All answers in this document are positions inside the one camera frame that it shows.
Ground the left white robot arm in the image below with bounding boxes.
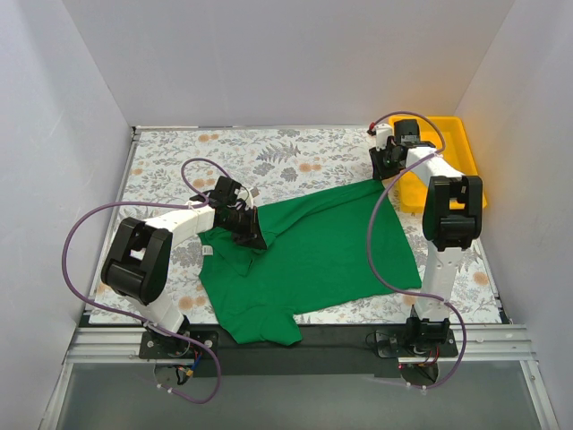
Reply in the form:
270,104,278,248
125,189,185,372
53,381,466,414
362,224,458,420
100,176,267,358

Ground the floral table mat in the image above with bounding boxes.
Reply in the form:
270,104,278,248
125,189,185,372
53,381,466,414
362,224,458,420
120,127,502,324

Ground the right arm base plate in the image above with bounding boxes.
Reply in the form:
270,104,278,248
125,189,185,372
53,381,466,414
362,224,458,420
364,324,458,359

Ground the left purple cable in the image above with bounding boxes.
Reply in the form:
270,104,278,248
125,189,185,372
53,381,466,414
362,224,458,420
61,158,223,404

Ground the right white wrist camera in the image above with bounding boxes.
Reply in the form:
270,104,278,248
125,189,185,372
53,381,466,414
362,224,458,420
367,123,394,151

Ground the aluminium frame rail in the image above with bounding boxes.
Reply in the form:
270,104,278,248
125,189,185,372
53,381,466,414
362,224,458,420
41,324,558,429

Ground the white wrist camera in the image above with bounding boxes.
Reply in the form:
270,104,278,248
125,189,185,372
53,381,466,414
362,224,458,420
234,186,260,210
367,123,394,151

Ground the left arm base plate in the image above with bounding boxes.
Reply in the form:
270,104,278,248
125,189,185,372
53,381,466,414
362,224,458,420
138,331,218,359

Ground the green t shirt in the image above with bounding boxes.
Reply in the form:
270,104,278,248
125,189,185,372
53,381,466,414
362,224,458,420
200,180,421,345

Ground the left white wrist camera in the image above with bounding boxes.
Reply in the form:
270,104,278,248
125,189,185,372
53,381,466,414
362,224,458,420
234,186,260,210

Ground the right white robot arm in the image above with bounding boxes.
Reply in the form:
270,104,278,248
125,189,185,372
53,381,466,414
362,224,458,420
367,113,483,357

